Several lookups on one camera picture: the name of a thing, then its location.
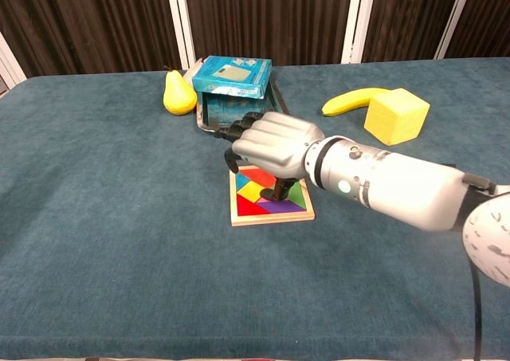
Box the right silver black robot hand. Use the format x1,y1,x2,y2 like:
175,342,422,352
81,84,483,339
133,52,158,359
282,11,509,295
213,111,326,202

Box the small yellow block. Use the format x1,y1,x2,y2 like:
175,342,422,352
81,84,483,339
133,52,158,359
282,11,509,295
237,181,266,204

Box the orange triangle tangram piece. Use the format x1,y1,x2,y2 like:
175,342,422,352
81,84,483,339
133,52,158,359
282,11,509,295
238,168,277,189

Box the green triangle tangram piece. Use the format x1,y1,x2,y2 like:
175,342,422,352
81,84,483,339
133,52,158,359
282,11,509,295
287,180,308,211

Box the purple parallelogram tangram piece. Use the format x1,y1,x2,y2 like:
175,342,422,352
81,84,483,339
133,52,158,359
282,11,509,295
257,199,308,214

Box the red triangle tangram piece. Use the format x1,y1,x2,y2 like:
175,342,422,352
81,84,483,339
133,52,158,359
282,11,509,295
236,195,273,217

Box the colourful tangram puzzle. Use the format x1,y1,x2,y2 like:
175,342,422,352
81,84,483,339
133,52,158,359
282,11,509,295
229,163,316,227

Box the clear glass tray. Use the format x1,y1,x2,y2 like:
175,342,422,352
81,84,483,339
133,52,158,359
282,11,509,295
194,77,292,133

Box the blue cardboard scale box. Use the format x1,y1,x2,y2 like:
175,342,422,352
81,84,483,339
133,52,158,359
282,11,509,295
191,55,273,100

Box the yellow banana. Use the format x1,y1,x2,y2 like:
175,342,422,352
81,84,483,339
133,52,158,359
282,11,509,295
321,87,390,118

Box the yellow pear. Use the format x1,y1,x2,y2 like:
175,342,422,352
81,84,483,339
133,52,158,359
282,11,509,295
163,64,198,116

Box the yellow foam cube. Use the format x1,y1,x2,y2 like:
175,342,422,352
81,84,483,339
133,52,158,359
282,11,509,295
363,88,432,147

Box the dark pleated screen panel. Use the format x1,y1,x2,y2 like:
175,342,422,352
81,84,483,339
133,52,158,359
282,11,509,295
444,0,510,59
183,0,355,67
361,0,465,63
0,0,182,78

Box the teal blue tablecloth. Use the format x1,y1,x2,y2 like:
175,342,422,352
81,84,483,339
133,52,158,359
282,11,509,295
0,57,510,360

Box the white screen frame post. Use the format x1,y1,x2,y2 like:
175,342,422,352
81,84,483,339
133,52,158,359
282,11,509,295
164,0,197,70
341,0,378,65
0,32,27,96
433,0,476,61

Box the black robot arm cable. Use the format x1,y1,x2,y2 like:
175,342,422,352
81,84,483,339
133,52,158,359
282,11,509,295
469,257,485,361

